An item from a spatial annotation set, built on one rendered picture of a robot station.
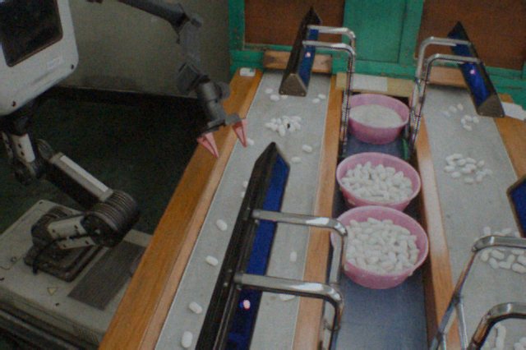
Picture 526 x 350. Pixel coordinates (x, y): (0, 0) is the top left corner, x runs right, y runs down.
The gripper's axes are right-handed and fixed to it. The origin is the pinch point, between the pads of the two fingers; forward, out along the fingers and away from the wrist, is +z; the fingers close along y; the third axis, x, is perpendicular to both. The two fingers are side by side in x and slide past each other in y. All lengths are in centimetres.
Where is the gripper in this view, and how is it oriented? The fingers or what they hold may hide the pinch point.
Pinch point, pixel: (230, 149)
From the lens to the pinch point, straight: 139.1
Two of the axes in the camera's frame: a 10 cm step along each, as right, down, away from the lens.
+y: -7.8, 3.6, -5.0
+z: 3.9, 9.2, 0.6
